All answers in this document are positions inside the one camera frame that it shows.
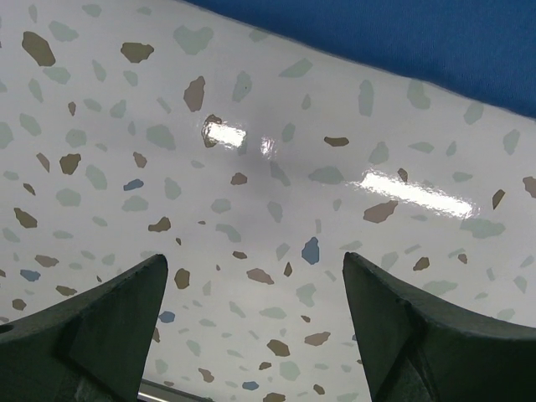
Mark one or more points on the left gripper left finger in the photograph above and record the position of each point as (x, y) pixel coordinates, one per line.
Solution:
(90, 347)

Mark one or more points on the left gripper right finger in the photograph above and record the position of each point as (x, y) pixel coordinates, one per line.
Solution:
(415, 346)

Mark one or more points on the blue surgical drape cloth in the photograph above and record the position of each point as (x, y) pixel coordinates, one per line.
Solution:
(484, 50)

